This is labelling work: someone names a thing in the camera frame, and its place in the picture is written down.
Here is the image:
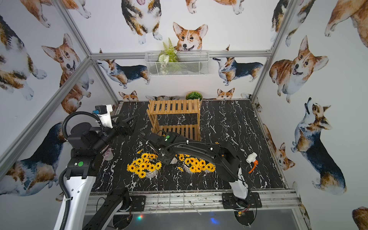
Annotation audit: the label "sunflower pot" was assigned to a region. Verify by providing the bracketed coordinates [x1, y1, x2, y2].
[177, 154, 196, 174]
[184, 157, 216, 174]
[126, 149, 163, 179]

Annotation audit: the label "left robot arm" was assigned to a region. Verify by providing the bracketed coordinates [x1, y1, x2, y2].
[54, 110, 138, 230]

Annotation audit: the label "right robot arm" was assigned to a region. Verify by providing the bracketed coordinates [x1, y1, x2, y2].
[141, 132, 248, 200]

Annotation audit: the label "wooden two-tier shelf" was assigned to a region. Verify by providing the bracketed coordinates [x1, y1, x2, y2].
[147, 99, 202, 141]

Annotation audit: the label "pink flower bunch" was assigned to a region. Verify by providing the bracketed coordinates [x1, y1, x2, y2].
[103, 147, 114, 161]

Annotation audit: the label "pink pot green plant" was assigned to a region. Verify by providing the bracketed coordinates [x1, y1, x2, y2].
[186, 91, 203, 101]

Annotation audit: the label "green fern white flower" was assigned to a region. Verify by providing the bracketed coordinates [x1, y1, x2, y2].
[158, 39, 179, 64]

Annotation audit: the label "white orange spray bottle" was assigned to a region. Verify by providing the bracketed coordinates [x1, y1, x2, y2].
[246, 152, 258, 174]

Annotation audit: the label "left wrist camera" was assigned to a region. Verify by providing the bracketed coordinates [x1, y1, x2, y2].
[93, 104, 113, 128]

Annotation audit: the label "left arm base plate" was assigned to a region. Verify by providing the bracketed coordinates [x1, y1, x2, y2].
[127, 195, 147, 212]

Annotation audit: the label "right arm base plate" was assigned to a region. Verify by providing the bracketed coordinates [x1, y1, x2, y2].
[221, 191, 263, 211]

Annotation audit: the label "white wire wall basket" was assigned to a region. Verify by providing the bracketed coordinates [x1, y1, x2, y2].
[145, 51, 209, 76]

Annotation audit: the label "aluminium front rail frame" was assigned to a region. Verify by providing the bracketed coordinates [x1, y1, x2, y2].
[84, 189, 302, 216]

